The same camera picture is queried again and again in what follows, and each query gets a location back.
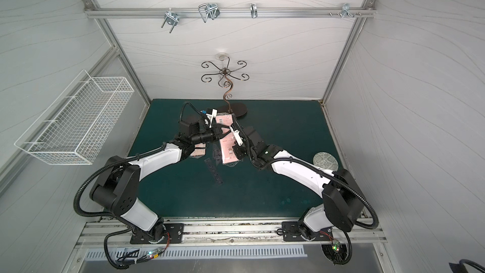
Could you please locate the white wire basket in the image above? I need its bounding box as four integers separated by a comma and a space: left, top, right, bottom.
14, 70, 134, 166

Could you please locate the pink ruler set plastic bag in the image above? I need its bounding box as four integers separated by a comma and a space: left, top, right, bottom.
190, 144, 207, 159

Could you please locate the left black corrugated cable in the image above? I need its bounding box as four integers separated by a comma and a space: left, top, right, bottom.
72, 101, 207, 270

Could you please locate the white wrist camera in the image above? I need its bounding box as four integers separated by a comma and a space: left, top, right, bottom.
230, 125, 243, 146
202, 109, 218, 128

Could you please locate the brown metal hook stand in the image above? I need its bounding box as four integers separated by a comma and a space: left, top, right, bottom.
201, 54, 250, 118

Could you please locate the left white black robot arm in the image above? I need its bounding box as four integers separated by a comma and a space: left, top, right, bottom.
89, 116, 230, 242

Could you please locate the green patterned plate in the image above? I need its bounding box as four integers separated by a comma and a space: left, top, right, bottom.
313, 152, 339, 171

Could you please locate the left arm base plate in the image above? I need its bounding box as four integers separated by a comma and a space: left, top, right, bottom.
130, 222, 184, 245

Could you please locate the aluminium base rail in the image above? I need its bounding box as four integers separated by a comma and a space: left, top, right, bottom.
75, 217, 388, 248

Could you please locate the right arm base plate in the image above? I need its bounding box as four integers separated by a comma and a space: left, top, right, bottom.
276, 221, 333, 242

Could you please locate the dark triangle set square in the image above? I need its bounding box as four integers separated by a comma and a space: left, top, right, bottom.
212, 144, 222, 166

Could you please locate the metal clamp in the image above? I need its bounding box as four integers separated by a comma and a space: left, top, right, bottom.
328, 3, 362, 18
250, 3, 258, 19
161, 10, 179, 34
198, 3, 221, 23

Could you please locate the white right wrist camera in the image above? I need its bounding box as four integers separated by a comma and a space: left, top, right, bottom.
230, 125, 243, 146

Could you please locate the white vent strip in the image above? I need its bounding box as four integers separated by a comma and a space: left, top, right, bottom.
84, 245, 308, 261

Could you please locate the aluminium cross rail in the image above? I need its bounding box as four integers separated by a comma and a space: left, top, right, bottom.
85, 6, 377, 20

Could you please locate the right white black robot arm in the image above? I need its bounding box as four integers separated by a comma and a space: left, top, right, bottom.
230, 125, 364, 240

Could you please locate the pink package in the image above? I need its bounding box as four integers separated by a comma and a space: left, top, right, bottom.
215, 115, 239, 166

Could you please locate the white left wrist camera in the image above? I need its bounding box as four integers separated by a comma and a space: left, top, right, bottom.
202, 109, 218, 128

